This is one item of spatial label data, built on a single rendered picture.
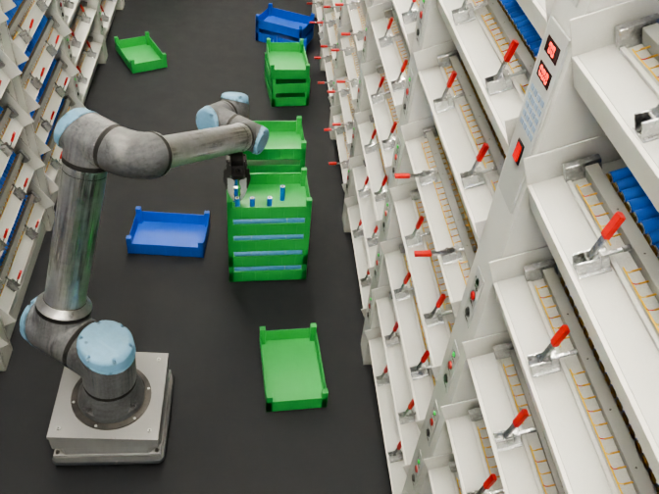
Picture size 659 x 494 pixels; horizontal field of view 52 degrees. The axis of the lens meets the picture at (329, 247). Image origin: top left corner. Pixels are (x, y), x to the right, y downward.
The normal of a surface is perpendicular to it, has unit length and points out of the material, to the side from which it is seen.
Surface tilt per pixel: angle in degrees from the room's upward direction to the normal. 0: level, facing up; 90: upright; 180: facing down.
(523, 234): 90
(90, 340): 10
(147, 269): 0
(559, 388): 22
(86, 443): 90
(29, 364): 0
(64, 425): 5
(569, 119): 90
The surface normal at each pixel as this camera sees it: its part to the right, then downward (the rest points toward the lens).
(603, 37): 0.08, 0.68
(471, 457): -0.30, -0.68
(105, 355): 0.23, -0.67
